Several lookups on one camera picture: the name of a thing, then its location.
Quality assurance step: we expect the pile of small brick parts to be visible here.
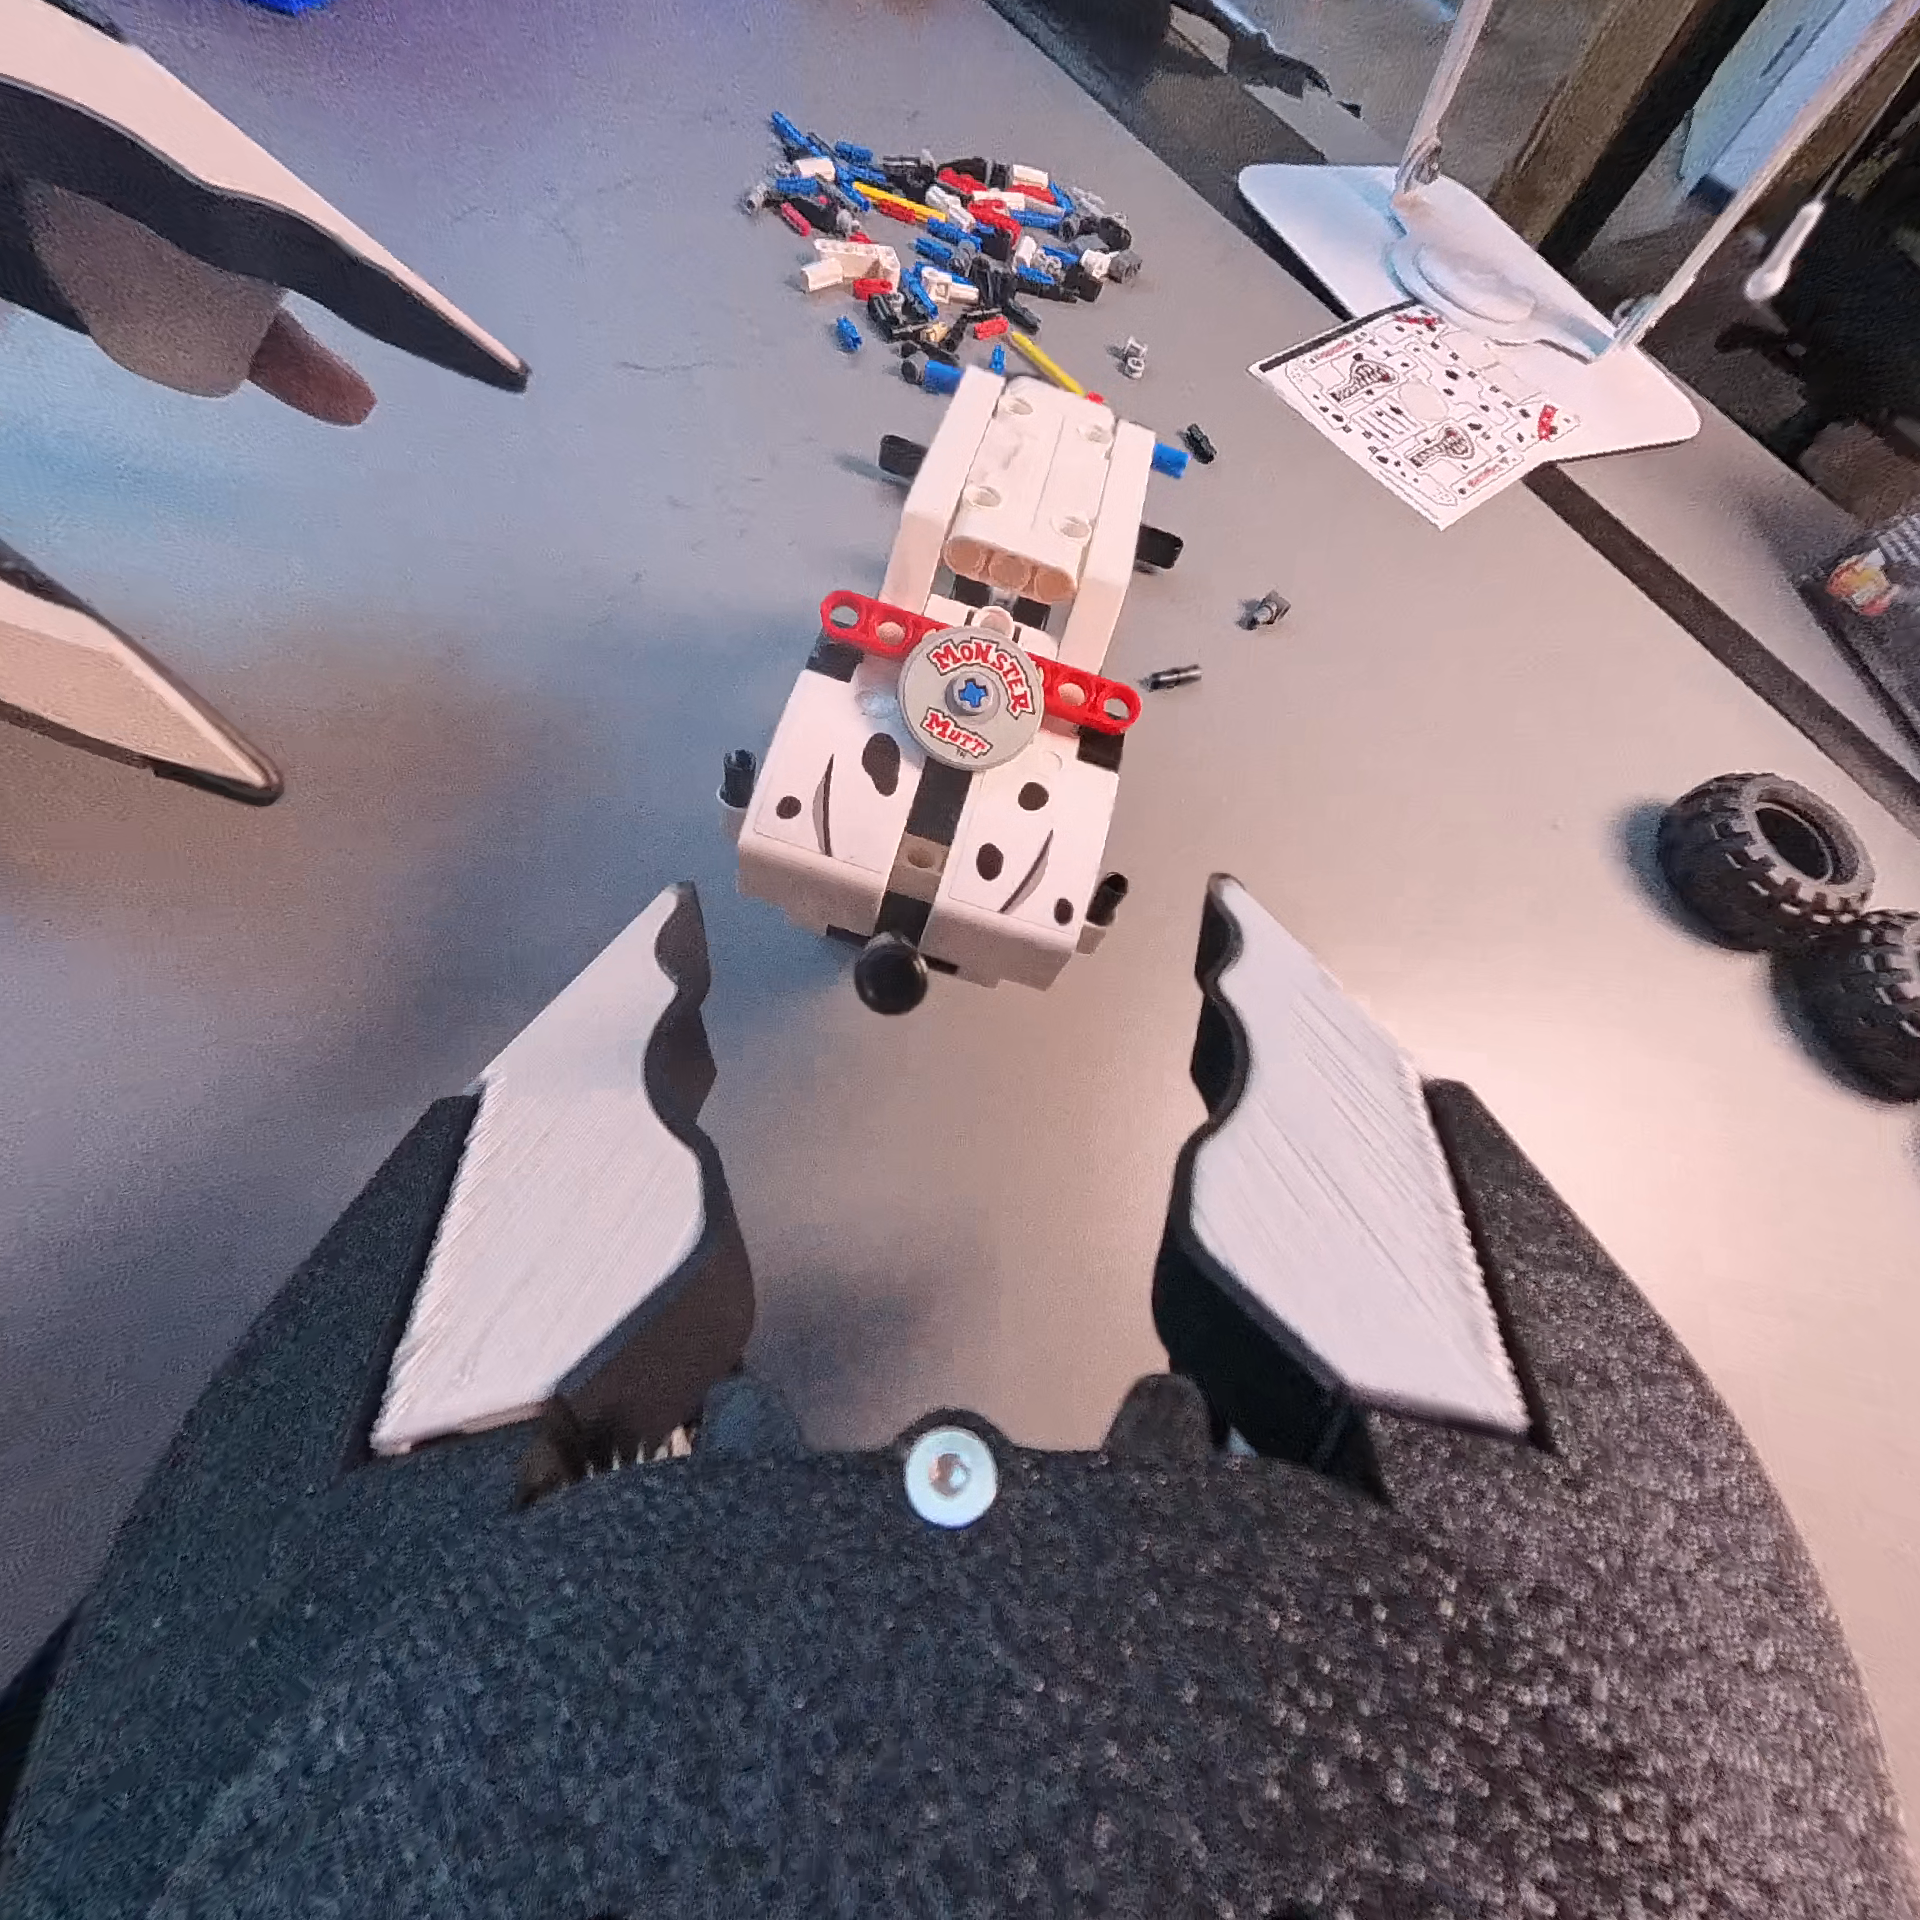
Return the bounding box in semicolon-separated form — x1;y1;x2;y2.
739;107;1144;401

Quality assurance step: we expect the brick set cardboard box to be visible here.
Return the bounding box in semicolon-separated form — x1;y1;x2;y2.
1799;509;1920;781

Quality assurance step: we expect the grey desk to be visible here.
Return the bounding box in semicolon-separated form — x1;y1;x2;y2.
0;0;1920;1728

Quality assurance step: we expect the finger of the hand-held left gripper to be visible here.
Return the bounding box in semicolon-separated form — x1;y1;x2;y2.
0;540;287;809
0;0;531;404

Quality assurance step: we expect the white printed sticker sheet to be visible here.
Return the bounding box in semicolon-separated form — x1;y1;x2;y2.
1246;299;1584;536

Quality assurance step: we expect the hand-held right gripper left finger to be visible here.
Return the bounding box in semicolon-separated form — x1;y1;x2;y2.
367;883;757;1466

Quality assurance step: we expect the black rubber toy tyre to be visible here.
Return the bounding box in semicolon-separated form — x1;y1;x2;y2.
1658;772;1877;953
1791;907;1920;1105

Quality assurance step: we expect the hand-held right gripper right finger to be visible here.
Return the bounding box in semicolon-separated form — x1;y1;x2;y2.
1151;873;1535;1505

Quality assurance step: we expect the white spotted brick truck model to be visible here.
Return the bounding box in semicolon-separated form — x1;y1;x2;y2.
724;363;1194;1020

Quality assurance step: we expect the white book stand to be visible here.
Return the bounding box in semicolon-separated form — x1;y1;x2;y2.
1236;0;1920;453

